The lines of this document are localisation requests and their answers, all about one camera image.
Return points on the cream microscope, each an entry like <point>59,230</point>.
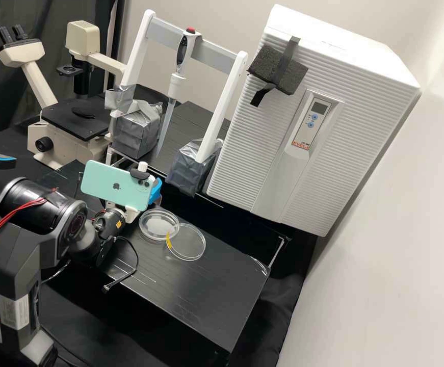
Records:
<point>67,126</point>

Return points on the right wrist camera phone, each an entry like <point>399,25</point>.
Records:
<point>107,183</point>

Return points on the petri dish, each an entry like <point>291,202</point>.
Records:
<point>156,225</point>

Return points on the pipette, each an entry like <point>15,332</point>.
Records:
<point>179,57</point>

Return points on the black platform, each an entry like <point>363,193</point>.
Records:
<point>185,122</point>
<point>191,290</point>

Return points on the incubator door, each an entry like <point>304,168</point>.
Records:
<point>267,153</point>

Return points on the grey taped block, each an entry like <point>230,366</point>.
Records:
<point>134,128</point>
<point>185,168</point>

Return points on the white incubator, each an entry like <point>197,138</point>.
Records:
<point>344,69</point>

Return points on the white pipette stand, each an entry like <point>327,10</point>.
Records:
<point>218,122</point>

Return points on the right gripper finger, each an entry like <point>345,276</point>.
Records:
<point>158,190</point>

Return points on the petri dish lid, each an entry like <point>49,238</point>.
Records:
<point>187,244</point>

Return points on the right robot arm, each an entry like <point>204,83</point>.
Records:
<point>19,244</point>

